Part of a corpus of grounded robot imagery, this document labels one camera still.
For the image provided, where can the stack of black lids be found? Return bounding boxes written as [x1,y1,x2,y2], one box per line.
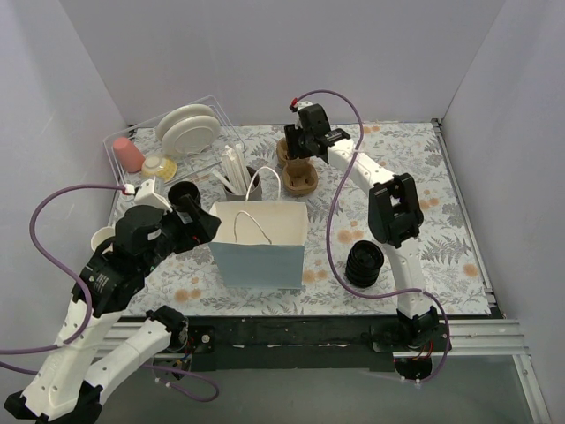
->
[345,240,385,288]

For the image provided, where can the brown cardboard cup carrier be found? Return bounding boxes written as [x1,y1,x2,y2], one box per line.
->
[276,138,319,197]

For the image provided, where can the stack of black cups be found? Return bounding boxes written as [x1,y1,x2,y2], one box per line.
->
[167,181,201,212]

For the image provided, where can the white ceramic plate back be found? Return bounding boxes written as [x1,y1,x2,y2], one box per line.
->
[155,104,215,140]

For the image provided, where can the white ceramic plate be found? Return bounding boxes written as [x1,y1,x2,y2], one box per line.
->
[155,104,215,140]
[162,116,221,157]

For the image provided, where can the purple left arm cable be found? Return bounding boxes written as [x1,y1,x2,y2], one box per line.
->
[0,183,220,402]

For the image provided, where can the wrapped white straws bundle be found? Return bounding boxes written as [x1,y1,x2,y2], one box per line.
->
[212,142,251,196]

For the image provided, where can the yellow polka dot bowl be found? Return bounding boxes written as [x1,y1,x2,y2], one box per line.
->
[141,155,177,182]

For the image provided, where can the grey cylindrical straw holder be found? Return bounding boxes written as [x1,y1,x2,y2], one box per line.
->
[223,166,262,201]

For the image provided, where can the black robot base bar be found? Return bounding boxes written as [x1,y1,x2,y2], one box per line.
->
[152,308,451,375]

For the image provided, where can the white wire dish rack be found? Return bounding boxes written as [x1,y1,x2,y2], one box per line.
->
[103,95,244,186]

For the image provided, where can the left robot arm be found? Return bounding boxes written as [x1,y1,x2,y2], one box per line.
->
[4,196,221,423]

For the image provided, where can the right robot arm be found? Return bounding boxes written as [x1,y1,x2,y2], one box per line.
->
[284,100,444,352]

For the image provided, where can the light blue paper bag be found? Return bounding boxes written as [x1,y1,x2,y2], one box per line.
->
[208,178,309,290]

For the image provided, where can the white ceramic plate front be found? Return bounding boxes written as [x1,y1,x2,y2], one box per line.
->
[162,116,221,157]

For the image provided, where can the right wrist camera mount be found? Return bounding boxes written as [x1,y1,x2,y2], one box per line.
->
[290,98,313,113]

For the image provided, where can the pink plastic cup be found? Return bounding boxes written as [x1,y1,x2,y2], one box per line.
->
[112,137,145,173]

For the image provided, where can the grey-green ceramic mug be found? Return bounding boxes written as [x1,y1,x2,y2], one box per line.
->
[90,226,115,252]

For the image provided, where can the floral patterned table mat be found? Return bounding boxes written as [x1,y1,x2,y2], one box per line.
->
[124,124,489,317]

